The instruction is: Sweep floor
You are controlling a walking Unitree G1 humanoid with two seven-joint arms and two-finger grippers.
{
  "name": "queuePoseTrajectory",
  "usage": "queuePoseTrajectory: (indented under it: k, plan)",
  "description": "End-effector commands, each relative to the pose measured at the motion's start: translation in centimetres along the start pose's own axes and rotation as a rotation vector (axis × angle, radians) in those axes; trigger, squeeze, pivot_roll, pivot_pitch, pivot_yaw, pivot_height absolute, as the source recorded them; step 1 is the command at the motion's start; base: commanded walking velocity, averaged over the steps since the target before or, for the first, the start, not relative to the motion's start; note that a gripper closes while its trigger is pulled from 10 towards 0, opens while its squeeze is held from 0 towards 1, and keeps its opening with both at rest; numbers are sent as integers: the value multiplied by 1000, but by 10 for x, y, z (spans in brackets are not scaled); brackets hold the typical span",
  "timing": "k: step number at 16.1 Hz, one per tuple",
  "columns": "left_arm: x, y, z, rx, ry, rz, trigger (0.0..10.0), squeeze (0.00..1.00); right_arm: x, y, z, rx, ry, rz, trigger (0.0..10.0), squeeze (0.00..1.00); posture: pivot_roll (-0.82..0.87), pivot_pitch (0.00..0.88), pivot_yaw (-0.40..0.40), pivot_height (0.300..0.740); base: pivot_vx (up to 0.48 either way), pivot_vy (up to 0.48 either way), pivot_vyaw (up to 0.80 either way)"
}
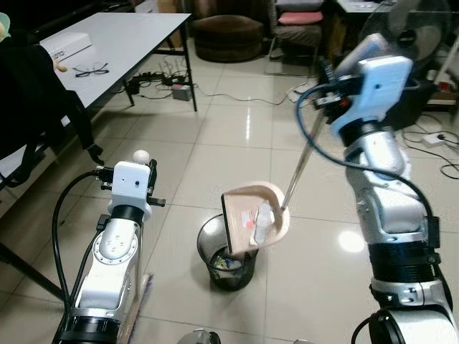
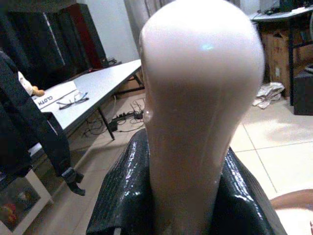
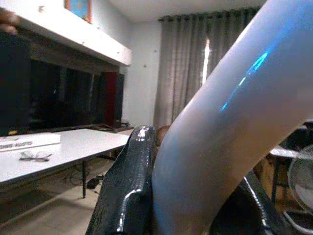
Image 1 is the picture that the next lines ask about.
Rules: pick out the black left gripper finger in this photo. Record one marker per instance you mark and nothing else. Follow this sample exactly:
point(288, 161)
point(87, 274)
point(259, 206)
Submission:
point(153, 185)

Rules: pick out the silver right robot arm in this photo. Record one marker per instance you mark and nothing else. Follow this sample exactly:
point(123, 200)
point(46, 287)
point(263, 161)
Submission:
point(391, 208)

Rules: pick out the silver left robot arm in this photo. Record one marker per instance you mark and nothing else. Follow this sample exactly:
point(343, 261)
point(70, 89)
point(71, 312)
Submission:
point(107, 261)

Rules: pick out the black box cabinet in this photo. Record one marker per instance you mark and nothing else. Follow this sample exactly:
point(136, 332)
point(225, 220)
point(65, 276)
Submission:
point(416, 100)

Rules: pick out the chair with pink cushion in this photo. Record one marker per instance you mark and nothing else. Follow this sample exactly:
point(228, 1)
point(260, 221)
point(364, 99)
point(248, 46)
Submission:
point(300, 19)

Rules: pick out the white power strip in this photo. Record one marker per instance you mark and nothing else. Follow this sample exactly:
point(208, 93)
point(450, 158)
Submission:
point(434, 139)

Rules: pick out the grey power strip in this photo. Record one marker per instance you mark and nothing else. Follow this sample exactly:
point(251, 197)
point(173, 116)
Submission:
point(181, 91)

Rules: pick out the black chair with jacket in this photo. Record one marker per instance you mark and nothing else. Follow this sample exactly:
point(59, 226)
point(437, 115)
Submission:
point(32, 100)

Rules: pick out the black-framed eyeglasses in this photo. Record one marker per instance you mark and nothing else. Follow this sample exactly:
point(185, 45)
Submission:
point(92, 70)

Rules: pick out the black standing fan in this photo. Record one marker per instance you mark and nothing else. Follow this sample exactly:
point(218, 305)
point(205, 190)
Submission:
point(423, 29)

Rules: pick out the black mesh waste bin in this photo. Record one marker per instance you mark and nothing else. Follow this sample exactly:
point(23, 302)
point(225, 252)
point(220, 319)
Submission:
point(228, 269)

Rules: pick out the crumpled white paper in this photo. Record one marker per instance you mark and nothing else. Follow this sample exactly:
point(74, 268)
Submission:
point(265, 221)

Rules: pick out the brown round pouf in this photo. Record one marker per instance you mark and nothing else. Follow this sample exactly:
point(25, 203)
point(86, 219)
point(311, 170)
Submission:
point(229, 37)

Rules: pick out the white table with black legs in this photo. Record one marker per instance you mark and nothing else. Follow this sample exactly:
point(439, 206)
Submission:
point(122, 46)

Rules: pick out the white cardboard box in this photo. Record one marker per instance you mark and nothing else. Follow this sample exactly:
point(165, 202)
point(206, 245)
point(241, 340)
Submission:
point(66, 48)

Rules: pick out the grey robot torso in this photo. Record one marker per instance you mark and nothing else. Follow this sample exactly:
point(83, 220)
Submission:
point(197, 337)

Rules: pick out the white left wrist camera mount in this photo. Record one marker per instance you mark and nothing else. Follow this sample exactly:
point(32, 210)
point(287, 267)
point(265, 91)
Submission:
point(130, 185)

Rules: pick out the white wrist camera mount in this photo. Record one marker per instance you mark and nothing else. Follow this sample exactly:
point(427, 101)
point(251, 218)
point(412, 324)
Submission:
point(384, 82)
point(130, 185)

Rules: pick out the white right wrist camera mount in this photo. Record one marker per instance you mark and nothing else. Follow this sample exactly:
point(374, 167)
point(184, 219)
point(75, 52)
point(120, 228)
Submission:
point(384, 82)

